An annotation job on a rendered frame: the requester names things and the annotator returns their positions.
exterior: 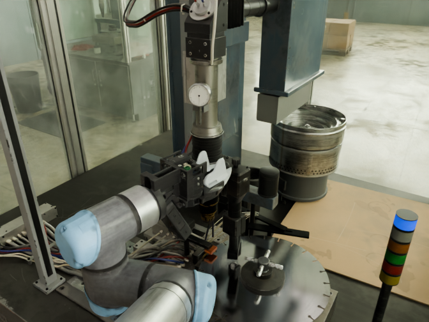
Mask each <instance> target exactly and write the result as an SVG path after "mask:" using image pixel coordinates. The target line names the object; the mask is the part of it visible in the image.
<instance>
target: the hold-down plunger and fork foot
mask: <svg viewBox="0 0 429 322"><path fill-rule="evenodd" d="M240 241H241V235H240V236H238V237H237V238H234V237H232V236H229V247H228V251H227V259H234V260H237V259H238V256H240V255H241V242H240Z"/></svg>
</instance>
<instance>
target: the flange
mask: <svg viewBox="0 0 429 322"><path fill-rule="evenodd" d="M257 272H258V269H257V263H254V262H251V261H248V262H247V263H245V264H244V265H243V267H242V269H241V280H242V282H243V284H244V285H245V286H246V287H247V288H248V289H251V290H252V291H254V292H257V293H273V292H275V291H278V290H279V289H280V288H281V287H282V286H283V285H284V282H285V272H284V270H280V269H277V268H273V267H269V271H268V272H266V273H261V276H260V277H258V276H257Z"/></svg>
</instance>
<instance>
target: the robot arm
mask: <svg viewBox="0 0 429 322"><path fill-rule="evenodd" d="M173 155H176V157H174V158H171V159H169V160H167V158H169V157H171V156H173ZM231 171H232V168H231V167H229V168H227V169H226V166H225V161H224V159H223V158H220V159H219V160H218V161H217V162H216V164H212V165H209V160H208V157H207V153H206V151H201V152H200V153H199V155H198V158H197V161H195V160H192V159H191V155H189V154H187V153H182V154H181V150H179V151H176V152H174V153H172V154H170V155H167V156H166V157H163V158H161V159H160V171H159V172H157V173H154V174H151V173H149V172H147V171H146V172H143V173H141V174H140V182H141V184H140V185H135V186H134V187H132V188H129V189H128V190H125V191H123V192H121V193H119V194H117V195H115V196H112V197H110V198H108V199H106V200H104V201H102V202H100V203H98V204H96V205H94V206H92V207H90V208H88V209H86V210H81V211H79V212H77V213H76V214H75V215H74V216H72V217H70V218H68V219H66V220H65V221H63V222H61V223H60V224H59V225H58V226H57V227H56V230H55V234H54V236H55V241H56V245H57V246H58V248H59V252H60V253H61V255H62V257H63V259H64V260H65V261H66V262H67V263H68V264H69V265H70V266H71V267H72V268H75V269H81V272H82V277H83V281H84V292H85V294H86V297H87V300H88V302H89V305H90V308H91V309H92V311H93V312H94V313H96V314H97V315H99V316H103V317H109V316H113V315H115V316H117V315H119V314H121V313H122V314H121V315H120V316H119V317H118V318H117V319H116V320H115V322H189V321H190V322H208V321H209V319H210V317H211V315H212V312H213V308H214V304H215V298H216V280H215V278H214V277H213V276H212V275H210V274H207V273H202V272H198V271H197V270H187V269H183V268H177V267H173V266H167V265H163V264H156V263H150V262H146V261H140V260H136V259H130V258H128V253H127V248H126V245H125V243H126V242H127V241H128V240H130V239H132V238H133V237H135V236H137V235H138V234H140V233H142V232H143V231H145V230H146V229H149V228H150V227H152V226H154V225H155V224H157V223H158V221H159V220H162V222H163V223H164V224H165V225H166V226H167V228H168V230H169V232H170V233H171V234H172V235H173V236H175V237H176V238H178V239H182V240H184V241H185V240H186V239H187V238H188V237H189V235H190V234H191V233H192V232H193V231H192V230H191V229H190V227H189V225H188V223H187V222H186V221H185V220H184V218H183V217H182V215H181V214H180V212H179V211H178V210H177V208H176V207H178V208H181V207H182V206H183V207H185V208H186V207H194V206H195V205H198V204H200V203H201V204H203V203H204V202H206V201H209V200H212V199H214V198H215V197H216V196H217V195H218V194H219V193H220V192H221V191H222V189H223V188H224V186H225V184H226V183H227V181H228V179H229V178H230V175H231ZM203 180H204V182H203ZM203 183H204V187H203ZM202 187H203V188H202Z"/></svg>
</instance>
